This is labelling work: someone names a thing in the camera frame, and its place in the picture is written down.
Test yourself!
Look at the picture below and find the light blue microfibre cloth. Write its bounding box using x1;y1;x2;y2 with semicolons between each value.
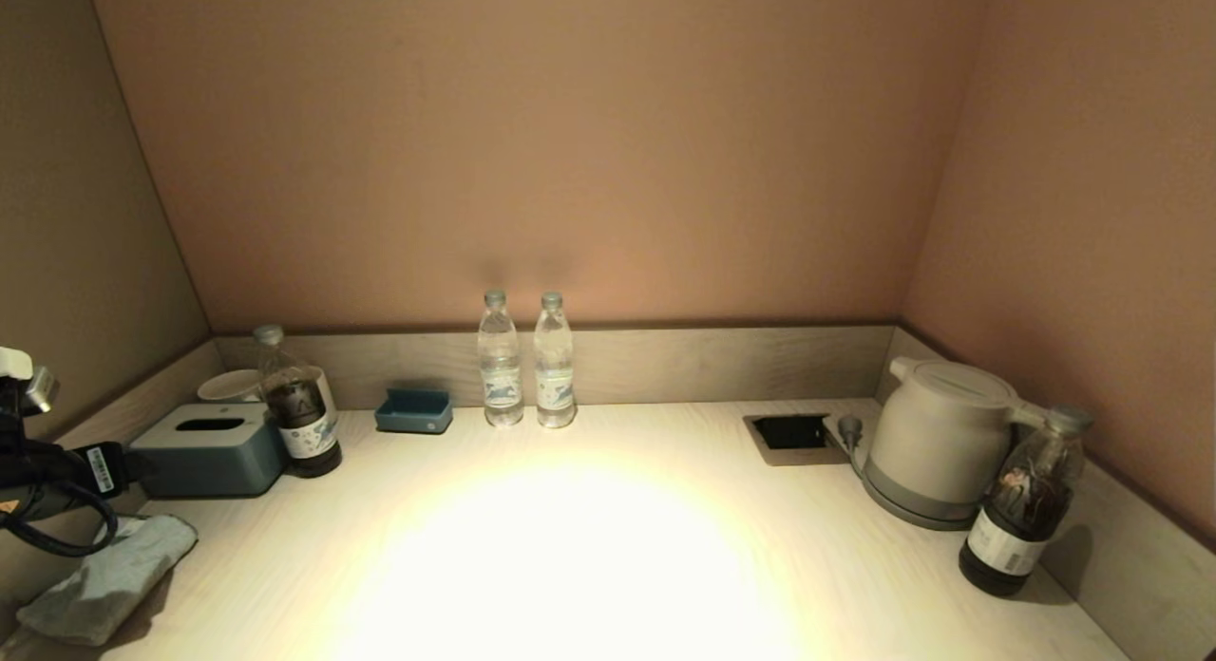
17;514;199;648

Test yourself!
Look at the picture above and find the grey wooden upstand board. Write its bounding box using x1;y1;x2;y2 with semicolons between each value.
874;327;1216;661
0;338;221;643

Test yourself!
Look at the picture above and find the blue-grey tissue box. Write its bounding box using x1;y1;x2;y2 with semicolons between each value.
128;403;289;499

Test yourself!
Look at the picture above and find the white ceramic cup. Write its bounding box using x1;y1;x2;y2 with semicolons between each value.
197;370;264;404

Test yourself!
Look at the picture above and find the dark tea bottle white label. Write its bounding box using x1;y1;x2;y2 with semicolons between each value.
958;406;1093;597
253;325;343;479

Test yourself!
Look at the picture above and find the small blue tray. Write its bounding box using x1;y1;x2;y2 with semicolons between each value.
374;387;454;435

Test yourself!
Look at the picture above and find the clear water bottle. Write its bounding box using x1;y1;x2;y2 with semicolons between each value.
477;290;524;427
532;293;577;429

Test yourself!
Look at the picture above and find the recessed table socket box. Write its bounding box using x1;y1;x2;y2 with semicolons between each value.
743;414;849;467

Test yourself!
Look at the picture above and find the grey kettle base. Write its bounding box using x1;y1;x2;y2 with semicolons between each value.
858;452;979;533

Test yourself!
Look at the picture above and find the white electric kettle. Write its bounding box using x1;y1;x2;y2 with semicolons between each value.
863;357;1046;510

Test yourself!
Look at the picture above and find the wrist camera on white mount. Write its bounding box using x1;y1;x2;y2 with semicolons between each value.
0;346;60;415

